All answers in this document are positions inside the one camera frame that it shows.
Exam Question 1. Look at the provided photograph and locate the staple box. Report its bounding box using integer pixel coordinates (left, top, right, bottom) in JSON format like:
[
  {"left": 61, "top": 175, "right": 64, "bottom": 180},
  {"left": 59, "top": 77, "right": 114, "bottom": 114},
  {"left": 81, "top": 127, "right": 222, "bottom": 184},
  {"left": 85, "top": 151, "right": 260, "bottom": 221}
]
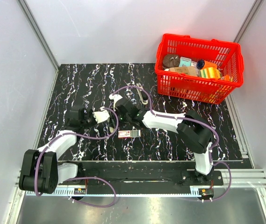
[{"left": 118, "top": 130, "right": 141, "bottom": 138}]

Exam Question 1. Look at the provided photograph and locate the aluminium rail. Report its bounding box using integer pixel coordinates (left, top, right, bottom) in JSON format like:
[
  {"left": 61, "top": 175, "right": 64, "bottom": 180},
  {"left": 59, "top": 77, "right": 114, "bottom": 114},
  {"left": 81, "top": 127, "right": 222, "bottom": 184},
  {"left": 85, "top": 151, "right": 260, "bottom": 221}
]
[{"left": 15, "top": 168, "right": 266, "bottom": 188}]

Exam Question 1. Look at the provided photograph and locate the teal small box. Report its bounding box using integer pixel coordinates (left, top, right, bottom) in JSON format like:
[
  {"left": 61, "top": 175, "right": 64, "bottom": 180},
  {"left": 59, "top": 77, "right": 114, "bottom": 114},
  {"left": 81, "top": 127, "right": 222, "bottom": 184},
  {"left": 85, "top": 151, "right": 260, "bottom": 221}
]
[{"left": 179, "top": 56, "right": 192, "bottom": 67}]

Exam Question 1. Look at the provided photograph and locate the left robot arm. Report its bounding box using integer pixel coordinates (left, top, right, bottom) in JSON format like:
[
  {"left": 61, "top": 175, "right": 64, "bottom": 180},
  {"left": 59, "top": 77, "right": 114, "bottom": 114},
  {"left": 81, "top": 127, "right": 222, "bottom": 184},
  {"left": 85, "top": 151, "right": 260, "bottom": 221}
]
[{"left": 19, "top": 106, "right": 96, "bottom": 196}]

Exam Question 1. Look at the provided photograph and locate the blue capped orange bottle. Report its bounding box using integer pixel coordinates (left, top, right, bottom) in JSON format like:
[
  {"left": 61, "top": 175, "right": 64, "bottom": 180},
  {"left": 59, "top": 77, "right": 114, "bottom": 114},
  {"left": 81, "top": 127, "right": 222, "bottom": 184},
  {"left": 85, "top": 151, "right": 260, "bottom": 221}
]
[{"left": 196, "top": 59, "right": 218, "bottom": 70}]

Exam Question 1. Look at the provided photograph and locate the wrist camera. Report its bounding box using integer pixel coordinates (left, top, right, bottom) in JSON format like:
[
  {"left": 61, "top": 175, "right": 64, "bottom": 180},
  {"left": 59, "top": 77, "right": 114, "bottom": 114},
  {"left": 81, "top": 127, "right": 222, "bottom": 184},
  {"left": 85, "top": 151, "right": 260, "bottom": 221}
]
[
  {"left": 109, "top": 94, "right": 122, "bottom": 111},
  {"left": 93, "top": 109, "right": 110, "bottom": 124}
]

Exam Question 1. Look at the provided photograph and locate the brown round item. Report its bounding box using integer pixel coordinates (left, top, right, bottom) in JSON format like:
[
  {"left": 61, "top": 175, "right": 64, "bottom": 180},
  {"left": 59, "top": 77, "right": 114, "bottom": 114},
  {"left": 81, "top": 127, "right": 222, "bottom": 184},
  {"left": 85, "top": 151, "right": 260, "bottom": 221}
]
[{"left": 162, "top": 54, "right": 180, "bottom": 68}]

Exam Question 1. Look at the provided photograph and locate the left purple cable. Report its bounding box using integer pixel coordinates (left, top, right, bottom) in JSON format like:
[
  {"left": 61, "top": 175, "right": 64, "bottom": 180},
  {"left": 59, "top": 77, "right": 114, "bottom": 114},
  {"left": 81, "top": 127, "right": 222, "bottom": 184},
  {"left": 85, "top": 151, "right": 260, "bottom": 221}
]
[{"left": 34, "top": 106, "right": 119, "bottom": 207}]

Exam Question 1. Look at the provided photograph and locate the purple cable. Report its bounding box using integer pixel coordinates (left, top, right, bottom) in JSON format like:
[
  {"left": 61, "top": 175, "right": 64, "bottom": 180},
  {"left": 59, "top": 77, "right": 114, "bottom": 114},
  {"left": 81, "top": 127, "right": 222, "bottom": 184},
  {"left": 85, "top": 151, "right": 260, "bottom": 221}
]
[
  {"left": 34, "top": 106, "right": 119, "bottom": 207},
  {"left": 109, "top": 86, "right": 232, "bottom": 203}
]

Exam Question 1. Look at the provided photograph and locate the white stapler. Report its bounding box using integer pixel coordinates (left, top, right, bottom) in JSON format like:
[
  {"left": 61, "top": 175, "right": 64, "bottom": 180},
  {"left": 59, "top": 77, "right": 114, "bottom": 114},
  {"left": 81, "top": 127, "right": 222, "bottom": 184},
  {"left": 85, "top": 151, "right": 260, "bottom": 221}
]
[{"left": 108, "top": 120, "right": 116, "bottom": 133}]

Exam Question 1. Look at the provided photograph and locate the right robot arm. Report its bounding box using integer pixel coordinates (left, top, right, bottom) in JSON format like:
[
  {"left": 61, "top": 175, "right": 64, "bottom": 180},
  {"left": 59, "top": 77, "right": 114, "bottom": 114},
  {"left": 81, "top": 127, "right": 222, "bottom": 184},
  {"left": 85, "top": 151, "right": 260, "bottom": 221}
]
[{"left": 114, "top": 98, "right": 213, "bottom": 185}]

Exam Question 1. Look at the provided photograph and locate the white cable duct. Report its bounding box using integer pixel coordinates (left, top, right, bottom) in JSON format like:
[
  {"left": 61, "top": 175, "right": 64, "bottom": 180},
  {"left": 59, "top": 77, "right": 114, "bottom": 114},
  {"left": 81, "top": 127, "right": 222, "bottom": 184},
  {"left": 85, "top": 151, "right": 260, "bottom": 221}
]
[{"left": 26, "top": 188, "right": 87, "bottom": 196}]

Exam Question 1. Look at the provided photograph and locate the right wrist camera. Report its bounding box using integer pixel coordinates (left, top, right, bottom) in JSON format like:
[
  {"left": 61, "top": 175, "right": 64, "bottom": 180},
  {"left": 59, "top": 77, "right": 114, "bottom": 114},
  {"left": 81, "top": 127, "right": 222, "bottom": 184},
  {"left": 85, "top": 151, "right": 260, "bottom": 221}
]
[{"left": 109, "top": 94, "right": 122, "bottom": 111}]

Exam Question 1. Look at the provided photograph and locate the grey staple magazine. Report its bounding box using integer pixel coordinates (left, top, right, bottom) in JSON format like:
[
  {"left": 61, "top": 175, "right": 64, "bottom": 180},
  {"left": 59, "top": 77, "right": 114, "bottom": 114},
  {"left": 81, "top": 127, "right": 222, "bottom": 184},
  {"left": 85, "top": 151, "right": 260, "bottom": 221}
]
[{"left": 136, "top": 83, "right": 149, "bottom": 105}]

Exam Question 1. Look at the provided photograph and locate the red plastic basket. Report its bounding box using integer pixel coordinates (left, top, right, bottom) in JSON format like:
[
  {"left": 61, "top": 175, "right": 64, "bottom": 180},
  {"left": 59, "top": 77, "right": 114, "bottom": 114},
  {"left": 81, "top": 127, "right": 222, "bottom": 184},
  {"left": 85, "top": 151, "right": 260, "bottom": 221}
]
[{"left": 155, "top": 34, "right": 244, "bottom": 104}]

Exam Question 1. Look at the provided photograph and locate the cardboard box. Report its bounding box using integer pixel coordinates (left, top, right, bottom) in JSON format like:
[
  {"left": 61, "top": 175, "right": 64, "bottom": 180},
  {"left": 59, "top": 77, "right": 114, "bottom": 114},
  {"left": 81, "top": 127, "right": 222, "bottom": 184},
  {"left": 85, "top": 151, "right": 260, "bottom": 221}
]
[{"left": 165, "top": 66, "right": 199, "bottom": 77}]

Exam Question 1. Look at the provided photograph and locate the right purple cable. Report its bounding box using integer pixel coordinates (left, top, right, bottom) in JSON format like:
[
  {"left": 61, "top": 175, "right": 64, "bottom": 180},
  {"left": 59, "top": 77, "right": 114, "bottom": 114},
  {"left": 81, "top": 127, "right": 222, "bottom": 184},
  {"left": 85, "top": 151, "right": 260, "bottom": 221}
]
[{"left": 109, "top": 86, "right": 232, "bottom": 203}]

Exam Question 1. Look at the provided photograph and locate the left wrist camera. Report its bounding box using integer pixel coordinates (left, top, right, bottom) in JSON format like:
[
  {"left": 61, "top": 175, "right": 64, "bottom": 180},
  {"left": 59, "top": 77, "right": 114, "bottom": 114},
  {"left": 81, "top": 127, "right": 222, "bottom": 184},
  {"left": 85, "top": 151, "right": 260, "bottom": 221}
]
[{"left": 93, "top": 109, "right": 110, "bottom": 124}]

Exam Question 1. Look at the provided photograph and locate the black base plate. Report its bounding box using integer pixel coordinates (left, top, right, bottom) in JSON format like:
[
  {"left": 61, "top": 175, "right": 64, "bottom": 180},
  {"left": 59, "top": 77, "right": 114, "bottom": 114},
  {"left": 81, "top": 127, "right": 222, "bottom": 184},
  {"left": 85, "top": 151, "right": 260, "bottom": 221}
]
[{"left": 57, "top": 169, "right": 224, "bottom": 186}]

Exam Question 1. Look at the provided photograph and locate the green orange box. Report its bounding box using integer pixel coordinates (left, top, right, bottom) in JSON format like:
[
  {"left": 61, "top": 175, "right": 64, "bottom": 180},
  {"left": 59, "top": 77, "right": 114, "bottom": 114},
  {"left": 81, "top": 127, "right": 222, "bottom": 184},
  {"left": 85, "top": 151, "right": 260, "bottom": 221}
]
[{"left": 200, "top": 67, "right": 221, "bottom": 79}]

